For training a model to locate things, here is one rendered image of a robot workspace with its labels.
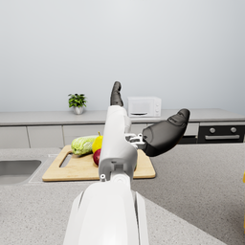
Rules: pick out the white microwave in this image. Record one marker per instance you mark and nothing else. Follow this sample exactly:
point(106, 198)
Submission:
point(144, 106)

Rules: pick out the potted green plant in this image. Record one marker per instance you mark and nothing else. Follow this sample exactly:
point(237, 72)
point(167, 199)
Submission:
point(77, 102)

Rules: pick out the wooden cutting board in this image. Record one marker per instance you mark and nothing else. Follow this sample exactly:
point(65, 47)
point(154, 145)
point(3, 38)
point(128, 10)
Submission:
point(79, 164)

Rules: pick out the grey kitchen cabinet run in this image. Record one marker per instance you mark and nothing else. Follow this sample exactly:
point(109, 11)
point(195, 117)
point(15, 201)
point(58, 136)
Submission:
point(48, 126)

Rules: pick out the green cabbage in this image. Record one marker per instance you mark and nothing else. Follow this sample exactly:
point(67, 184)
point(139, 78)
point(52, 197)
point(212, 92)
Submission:
point(83, 145)

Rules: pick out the red apple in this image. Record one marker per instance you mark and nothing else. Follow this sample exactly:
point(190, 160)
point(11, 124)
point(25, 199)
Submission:
point(97, 156)

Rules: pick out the yellow pear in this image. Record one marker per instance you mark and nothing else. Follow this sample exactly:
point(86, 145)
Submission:
point(97, 143)

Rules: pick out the black built-in oven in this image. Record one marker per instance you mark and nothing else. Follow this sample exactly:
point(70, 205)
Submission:
point(221, 133)

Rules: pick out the steel sink basin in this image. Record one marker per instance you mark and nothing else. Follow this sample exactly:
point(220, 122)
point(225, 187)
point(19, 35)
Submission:
point(17, 169)

